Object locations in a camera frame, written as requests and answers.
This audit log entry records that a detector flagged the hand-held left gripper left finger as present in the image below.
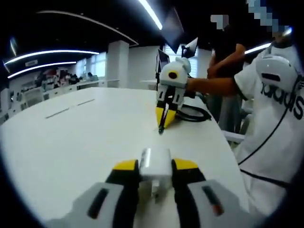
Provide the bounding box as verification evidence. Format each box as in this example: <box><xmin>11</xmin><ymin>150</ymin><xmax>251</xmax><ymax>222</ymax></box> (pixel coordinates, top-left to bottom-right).
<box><xmin>46</xmin><ymin>159</ymin><xmax>140</xmax><ymax>228</ymax></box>

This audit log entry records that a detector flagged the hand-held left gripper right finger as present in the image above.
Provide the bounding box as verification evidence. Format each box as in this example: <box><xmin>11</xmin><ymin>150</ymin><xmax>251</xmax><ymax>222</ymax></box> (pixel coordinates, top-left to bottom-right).
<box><xmin>171</xmin><ymin>158</ymin><xmax>266</xmax><ymax>228</ymax></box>

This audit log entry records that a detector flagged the black Type-C cable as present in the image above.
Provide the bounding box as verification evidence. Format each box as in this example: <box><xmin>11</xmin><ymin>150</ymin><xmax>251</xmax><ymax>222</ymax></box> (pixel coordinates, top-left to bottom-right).
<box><xmin>158</xmin><ymin>101</ymin><xmax>212</xmax><ymax>135</ymax></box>

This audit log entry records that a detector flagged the white charger adapter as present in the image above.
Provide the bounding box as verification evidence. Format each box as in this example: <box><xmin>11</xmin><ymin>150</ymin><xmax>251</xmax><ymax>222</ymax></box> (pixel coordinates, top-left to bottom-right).
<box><xmin>139</xmin><ymin>147</ymin><xmax>172</xmax><ymax>198</ymax></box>

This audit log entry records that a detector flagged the open laptop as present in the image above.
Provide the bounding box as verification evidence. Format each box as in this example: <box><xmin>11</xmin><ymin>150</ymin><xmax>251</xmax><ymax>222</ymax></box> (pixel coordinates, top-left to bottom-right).
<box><xmin>157</xmin><ymin>48</ymin><xmax>171</xmax><ymax>72</ymax></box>

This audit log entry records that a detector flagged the large dark hanging screen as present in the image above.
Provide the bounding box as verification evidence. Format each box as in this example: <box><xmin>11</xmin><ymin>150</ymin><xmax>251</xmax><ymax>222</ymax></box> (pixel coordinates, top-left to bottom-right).
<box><xmin>163</xmin><ymin>7</ymin><xmax>185</xmax><ymax>54</ymax></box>

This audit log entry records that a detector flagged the white office chair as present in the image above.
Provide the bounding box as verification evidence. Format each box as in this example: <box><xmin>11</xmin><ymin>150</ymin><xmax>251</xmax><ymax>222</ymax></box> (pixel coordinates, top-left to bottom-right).
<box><xmin>223</xmin><ymin>114</ymin><xmax>253</xmax><ymax>146</ymax></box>
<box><xmin>22</xmin><ymin>88</ymin><xmax>45</xmax><ymax>109</ymax></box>

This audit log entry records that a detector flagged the long curved ceiling light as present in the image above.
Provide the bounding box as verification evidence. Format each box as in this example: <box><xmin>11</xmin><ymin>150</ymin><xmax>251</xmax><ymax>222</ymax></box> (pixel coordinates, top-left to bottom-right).
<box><xmin>138</xmin><ymin>0</ymin><xmax>163</xmax><ymax>30</ymax></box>

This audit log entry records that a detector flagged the person in white shirt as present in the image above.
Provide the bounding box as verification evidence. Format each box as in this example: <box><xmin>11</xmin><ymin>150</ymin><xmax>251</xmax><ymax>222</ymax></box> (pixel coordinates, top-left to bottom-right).
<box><xmin>234</xmin><ymin>44</ymin><xmax>304</xmax><ymax>214</ymax></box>

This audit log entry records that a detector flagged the white chest-worn device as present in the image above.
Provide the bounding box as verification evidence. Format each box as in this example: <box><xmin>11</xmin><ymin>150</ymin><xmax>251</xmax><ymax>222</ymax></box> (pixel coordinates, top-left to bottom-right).
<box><xmin>256</xmin><ymin>54</ymin><xmax>299</xmax><ymax>92</ymax></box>

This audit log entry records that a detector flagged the ceiling light strip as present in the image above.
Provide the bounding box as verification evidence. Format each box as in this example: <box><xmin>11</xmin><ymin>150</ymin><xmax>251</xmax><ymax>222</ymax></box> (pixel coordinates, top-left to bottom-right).
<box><xmin>4</xmin><ymin>49</ymin><xmax>100</xmax><ymax>66</ymax></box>
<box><xmin>7</xmin><ymin>61</ymin><xmax>77</xmax><ymax>79</ymax></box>

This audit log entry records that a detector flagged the black device cable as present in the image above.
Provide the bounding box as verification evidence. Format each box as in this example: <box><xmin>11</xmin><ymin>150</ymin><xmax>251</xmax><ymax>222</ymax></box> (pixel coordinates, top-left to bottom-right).
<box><xmin>238</xmin><ymin>75</ymin><xmax>304</xmax><ymax>166</ymax></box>

